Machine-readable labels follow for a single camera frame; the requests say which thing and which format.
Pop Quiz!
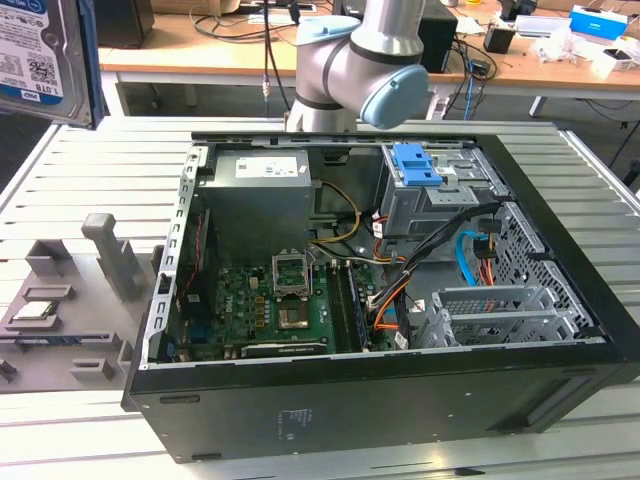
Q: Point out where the hard disk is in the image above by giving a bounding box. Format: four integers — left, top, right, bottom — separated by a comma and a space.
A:
0, 0, 105, 130

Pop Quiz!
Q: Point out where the metal disk bay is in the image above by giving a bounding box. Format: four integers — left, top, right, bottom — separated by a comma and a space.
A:
414, 286, 577, 350

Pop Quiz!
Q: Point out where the metal socket cover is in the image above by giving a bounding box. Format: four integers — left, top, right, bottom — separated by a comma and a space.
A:
269, 248, 314, 301

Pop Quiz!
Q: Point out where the black RAM slot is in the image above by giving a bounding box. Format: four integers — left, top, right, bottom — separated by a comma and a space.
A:
327, 263, 359, 354

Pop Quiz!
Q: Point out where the grey power supply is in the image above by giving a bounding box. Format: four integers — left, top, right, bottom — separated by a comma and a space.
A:
199, 149, 317, 251

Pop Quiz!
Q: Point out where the CPU socket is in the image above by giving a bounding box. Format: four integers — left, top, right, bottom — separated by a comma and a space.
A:
277, 295, 314, 331

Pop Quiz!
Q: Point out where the metal drive cage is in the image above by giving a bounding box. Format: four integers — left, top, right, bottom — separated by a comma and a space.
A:
380, 144, 507, 251

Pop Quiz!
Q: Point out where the green motherboard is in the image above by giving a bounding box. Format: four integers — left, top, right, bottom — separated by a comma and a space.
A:
167, 259, 401, 361

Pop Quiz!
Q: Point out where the black graphics card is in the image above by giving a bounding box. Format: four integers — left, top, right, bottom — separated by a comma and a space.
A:
240, 341, 329, 359

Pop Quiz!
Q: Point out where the blue plastic latch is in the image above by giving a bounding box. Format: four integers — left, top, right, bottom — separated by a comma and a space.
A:
393, 143, 444, 187

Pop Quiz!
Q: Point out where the black PC case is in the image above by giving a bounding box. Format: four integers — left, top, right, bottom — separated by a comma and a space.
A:
121, 130, 640, 464

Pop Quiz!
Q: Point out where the wooden desk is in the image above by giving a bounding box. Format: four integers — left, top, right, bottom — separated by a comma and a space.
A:
98, 0, 640, 119

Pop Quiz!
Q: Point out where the black speaker box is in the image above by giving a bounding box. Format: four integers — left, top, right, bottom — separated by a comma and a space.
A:
418, 7, 459, 74

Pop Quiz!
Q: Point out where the grey parts rack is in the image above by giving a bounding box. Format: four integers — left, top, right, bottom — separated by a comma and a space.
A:
0, 212, 166, 397

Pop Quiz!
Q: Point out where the small black box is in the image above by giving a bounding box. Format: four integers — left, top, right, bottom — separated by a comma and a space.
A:
482, 24, 517, 54

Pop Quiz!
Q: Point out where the dark monitor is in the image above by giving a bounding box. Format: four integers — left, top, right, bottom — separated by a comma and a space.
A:
93, 0, 156, 50

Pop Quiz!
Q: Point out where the silver CPU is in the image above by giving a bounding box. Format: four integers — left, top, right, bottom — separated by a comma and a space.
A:
10, 300, 59, 324

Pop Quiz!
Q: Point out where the white box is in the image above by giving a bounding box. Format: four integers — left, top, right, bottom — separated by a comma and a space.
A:
591, 47, 637, 80

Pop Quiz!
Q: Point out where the blue cardboard box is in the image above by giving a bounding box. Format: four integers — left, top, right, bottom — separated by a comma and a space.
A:
569, 4, 629, 36

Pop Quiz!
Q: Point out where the yellow wire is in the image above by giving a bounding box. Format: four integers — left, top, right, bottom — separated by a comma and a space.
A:
309, 180, 363, 246

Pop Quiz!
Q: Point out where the orange wire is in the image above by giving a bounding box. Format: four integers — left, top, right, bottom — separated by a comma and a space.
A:
372, 287, 402, 332

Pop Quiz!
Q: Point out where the black cable bundle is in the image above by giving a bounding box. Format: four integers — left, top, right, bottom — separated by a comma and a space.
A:
368, 202, 502, 312

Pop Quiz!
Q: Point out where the red wire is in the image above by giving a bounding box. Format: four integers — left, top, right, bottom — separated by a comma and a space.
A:
180, 212, 210, 302

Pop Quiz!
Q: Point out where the blue wire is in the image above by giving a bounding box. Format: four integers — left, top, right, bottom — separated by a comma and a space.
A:
455, 229, 496, 289

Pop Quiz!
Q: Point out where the thin black cable with plug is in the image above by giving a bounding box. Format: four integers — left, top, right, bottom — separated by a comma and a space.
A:
259, 0, 302, 119

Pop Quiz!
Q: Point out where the blue hanging cable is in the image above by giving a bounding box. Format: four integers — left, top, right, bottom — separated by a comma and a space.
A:
460, 39, 489, 121

